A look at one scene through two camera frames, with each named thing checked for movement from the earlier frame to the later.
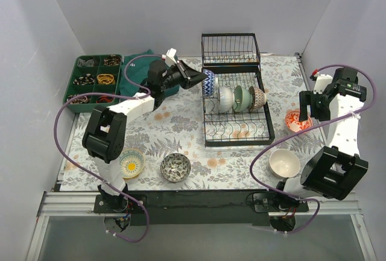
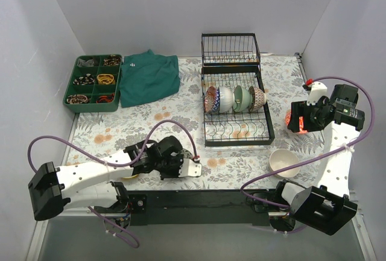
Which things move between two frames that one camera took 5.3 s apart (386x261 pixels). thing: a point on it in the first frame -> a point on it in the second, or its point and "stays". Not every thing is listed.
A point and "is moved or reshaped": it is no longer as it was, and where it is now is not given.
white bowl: x=225 y=99 stays
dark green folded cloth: x=134 y=70 stays
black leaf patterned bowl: x=175 y=167 is moved or reshaped
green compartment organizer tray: x=99 y=73 stays
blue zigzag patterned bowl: x=208 y=83 -> x=217 y=101
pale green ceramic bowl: x=242 y=99 stays
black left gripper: x=183 y=73 -> x=174 y=167
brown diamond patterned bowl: x=259 y=98 stays
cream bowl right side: x=284 y=163 stays
